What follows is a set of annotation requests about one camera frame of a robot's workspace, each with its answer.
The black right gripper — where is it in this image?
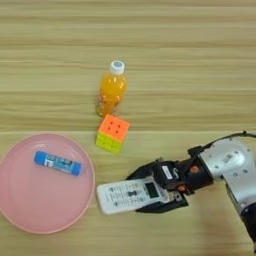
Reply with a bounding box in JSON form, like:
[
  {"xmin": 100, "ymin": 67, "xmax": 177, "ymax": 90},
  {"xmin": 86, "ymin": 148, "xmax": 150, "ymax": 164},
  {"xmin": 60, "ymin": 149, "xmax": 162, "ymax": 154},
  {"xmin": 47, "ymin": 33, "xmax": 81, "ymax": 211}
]
[{"xmin": 125, "ymin": 145, "xmax": 215, "ymax": 215}]

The small black box white label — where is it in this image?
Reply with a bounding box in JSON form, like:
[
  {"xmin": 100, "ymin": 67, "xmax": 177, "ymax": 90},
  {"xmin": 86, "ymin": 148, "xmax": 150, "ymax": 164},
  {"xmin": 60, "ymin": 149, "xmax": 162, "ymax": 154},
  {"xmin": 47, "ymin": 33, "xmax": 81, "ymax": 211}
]
[{"xmin": 154, "ymin": 161, "xmax": 180, "ymax": 190}]

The orange yellow puzzle cube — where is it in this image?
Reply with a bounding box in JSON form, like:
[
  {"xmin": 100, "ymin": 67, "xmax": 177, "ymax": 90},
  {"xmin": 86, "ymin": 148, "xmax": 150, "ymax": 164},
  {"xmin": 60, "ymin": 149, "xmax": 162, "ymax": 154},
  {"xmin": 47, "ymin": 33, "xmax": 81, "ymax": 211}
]
[{"xmin": 95, "ymin": 114, "xmax": 131, "ymax": 155}]

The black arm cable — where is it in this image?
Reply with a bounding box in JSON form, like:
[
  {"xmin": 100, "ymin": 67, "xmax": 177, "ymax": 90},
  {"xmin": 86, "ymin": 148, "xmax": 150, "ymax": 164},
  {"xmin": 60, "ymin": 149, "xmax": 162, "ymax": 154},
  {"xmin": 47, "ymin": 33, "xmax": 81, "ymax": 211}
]
[{"xmin": 188, "ymin": 130, "xmax": 256, "ymax": 156}]

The white remote control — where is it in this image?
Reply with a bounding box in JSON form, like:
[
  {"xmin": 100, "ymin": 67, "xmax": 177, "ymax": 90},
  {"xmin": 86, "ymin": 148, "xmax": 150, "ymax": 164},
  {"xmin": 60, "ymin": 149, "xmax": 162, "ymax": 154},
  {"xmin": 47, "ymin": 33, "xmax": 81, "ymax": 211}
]
[{"xmin": 96, "ymin": 176, "xmax": 170, "ymax": 216}]

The pink round plate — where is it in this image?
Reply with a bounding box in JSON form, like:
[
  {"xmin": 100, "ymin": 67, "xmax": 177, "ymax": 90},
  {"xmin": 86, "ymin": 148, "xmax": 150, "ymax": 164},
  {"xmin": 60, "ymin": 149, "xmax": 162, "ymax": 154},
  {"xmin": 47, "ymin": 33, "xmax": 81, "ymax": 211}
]
[{"xmin": 0, "ymin": 133, "xmax": 96, "ymax": 235}]

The orange juice bottle white cap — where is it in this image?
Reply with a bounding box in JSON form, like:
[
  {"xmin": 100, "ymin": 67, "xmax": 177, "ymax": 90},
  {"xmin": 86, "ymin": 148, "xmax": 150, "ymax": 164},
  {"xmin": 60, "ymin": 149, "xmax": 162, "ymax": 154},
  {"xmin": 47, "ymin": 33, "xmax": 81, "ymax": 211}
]
[{"xmin": 96, "ymin": 59, "xmax": 129, "ymax": 118}]

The blue glue stick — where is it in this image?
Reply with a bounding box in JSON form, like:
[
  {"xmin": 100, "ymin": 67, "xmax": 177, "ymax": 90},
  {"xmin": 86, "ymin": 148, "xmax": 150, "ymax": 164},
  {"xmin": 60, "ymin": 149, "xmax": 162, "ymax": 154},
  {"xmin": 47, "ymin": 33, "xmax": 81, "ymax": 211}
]
[{"xmin": 33, "ymin": 150, "xmax": 83, "ymax": 177}]

